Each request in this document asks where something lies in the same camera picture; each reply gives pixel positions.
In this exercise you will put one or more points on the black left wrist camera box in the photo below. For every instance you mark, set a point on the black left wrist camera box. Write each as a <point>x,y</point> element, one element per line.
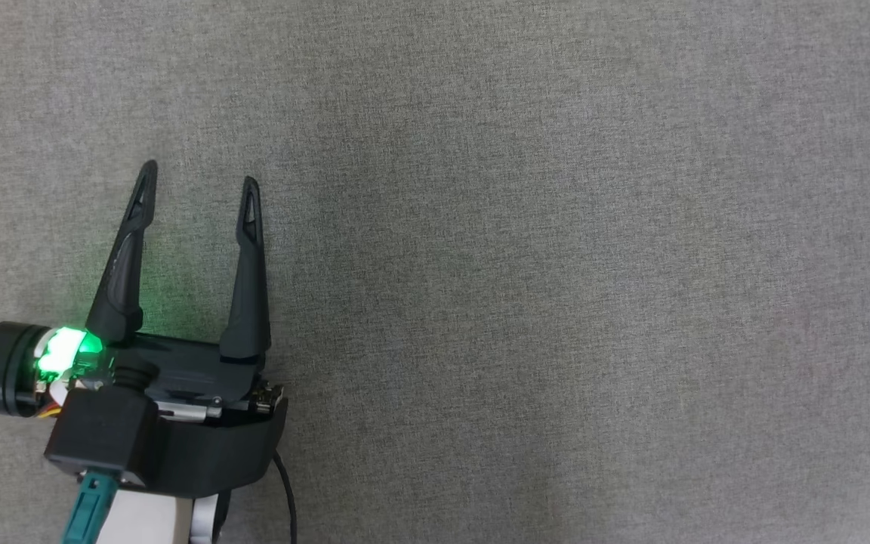
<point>103,434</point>

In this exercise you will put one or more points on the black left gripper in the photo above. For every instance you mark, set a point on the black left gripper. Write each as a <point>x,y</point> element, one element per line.
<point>208,446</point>

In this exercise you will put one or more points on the grey fabric sofa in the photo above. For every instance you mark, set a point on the grey fabric sofa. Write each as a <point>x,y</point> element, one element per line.
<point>556,302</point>

